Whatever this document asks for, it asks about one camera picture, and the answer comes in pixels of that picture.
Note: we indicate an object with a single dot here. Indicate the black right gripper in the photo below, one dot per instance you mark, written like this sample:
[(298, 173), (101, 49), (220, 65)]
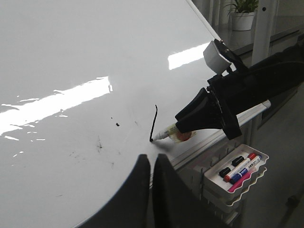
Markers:
[(242, 89)]

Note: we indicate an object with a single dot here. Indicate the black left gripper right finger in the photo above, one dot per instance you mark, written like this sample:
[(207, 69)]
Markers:
[(174, 205)]

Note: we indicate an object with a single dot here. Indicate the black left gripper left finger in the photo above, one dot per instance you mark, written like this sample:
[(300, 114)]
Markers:
[(128, 207)]

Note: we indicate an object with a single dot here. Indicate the white black-tipped whiteboard marker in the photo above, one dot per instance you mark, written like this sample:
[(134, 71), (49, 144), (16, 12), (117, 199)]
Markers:
[(173, 133)]

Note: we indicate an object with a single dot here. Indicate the white whiteboard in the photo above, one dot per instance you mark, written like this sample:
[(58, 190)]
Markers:
[(82, 85)]

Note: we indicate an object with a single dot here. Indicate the white plastic marker tray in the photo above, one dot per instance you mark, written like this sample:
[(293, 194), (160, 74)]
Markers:
[(227, 184)]

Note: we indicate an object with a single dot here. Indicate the black-capped marker in tray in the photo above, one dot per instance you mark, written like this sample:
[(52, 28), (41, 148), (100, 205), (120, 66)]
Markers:
[(224, 172), (237, 161)]

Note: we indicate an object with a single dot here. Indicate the red-capped marker in tray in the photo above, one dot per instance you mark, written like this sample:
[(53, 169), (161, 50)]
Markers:
[(239, 167)]

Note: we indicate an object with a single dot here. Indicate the pink marker in tray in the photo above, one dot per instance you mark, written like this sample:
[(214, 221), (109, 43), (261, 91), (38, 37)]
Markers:
[(241, 180)]

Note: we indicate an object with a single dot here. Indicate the blue-capped marker in tray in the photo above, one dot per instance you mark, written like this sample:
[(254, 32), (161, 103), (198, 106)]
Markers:
[(251, 164)]

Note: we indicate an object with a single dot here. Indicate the potted green plant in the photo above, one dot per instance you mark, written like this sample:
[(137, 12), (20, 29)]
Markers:
[(242, 13)]

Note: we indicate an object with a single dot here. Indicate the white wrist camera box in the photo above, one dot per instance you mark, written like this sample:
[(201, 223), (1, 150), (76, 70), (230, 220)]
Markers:
[(214, 59)]

